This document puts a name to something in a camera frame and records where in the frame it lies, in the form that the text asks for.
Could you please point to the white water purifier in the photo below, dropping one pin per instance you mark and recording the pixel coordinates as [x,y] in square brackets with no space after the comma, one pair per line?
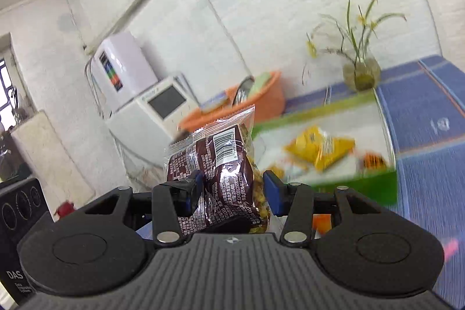
[123,57]

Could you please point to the brown snack packet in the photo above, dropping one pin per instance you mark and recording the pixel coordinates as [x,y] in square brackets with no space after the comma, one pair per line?
[225,179]

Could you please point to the small red object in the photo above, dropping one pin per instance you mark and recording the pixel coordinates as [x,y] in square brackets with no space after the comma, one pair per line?
[65,209]

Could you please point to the blue checkered tablecloth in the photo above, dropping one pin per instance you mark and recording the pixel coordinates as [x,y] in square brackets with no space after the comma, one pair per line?
[421,114]

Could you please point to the window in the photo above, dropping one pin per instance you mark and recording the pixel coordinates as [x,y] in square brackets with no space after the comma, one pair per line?
[7,92]

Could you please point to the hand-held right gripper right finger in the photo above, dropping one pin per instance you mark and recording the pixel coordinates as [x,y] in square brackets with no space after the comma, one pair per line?
[271,188]

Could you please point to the yellow snack packet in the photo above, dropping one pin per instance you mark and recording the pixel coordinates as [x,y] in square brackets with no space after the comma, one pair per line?
[321,148]

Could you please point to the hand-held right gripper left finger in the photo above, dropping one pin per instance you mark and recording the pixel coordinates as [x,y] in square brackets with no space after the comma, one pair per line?
[193,188]

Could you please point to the orange plastic basin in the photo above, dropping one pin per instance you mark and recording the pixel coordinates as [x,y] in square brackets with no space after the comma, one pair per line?
[269,104]

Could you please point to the orange striped snack packet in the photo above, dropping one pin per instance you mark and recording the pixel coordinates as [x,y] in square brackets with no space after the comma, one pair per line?
[372,160]

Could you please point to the white device with screen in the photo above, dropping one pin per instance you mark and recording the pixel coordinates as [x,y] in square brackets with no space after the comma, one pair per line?
[165,103]

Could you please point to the plant in glass vase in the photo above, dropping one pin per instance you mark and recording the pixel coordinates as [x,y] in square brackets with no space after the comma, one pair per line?
[359,74]

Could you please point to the metal lid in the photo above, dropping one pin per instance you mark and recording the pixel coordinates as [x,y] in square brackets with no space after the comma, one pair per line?
[241,90]

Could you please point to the green plastic item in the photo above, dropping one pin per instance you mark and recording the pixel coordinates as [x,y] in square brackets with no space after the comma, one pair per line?
[261,83]

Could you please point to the white stone slab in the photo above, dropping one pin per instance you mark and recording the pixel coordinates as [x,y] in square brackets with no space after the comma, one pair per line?
[47,150]

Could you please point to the green cardboard box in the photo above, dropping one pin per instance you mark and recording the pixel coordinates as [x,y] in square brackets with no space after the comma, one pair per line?
[363,183]

